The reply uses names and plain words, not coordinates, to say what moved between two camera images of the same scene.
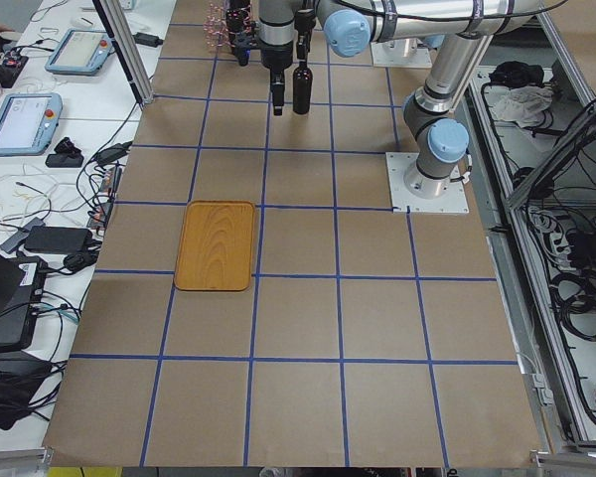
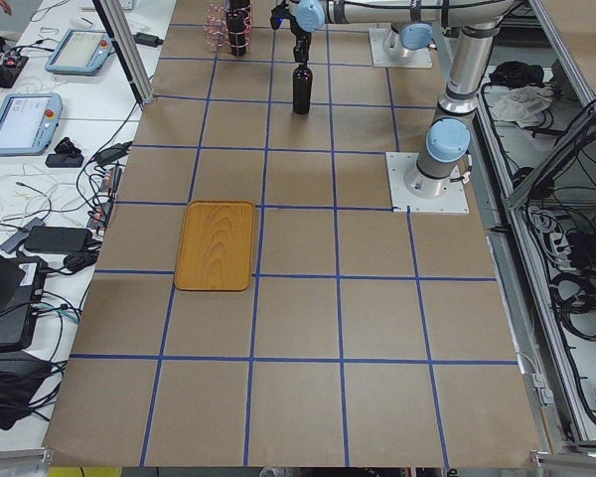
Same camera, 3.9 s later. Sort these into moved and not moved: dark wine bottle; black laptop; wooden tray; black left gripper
Moved: black left gripper
Not moved: black laptop; dark wine bottle; wooden tray
